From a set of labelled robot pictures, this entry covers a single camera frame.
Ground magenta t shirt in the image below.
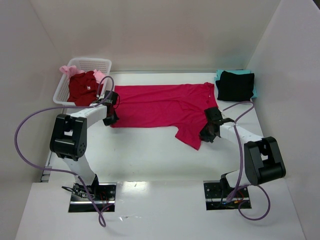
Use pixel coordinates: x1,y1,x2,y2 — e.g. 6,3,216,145
112,82,218,150

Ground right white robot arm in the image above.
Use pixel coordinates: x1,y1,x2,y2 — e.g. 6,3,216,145
199,107,287,193

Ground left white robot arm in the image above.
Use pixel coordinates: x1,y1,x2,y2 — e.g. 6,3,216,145
49,90,120,196

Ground black folded t shirt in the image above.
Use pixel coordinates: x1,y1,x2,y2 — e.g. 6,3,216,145
216,71,255,102

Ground dark red t shirt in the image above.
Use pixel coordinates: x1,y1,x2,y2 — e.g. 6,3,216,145
67,71,99,107

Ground teal folded t shirt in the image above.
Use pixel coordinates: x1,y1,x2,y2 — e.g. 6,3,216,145
214,69,258,99

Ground white plastic basket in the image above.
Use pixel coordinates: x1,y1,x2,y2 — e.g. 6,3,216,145
53,57,112,106

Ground light pink t shirt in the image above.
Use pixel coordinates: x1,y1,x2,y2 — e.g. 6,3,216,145
59,65,106,83

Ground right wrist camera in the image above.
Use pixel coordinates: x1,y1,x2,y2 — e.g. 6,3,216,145
219,117,235,125

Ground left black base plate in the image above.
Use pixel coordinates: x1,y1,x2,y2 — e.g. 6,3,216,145
62,183,117,213

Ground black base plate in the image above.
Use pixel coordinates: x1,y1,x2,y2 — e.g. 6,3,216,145
203,181,252,211
62,183,117,213

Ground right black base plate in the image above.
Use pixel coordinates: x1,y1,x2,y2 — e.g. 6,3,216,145
203,181,252,211

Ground metal table edge bracket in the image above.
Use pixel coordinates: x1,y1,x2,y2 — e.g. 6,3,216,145
40,166,52,183

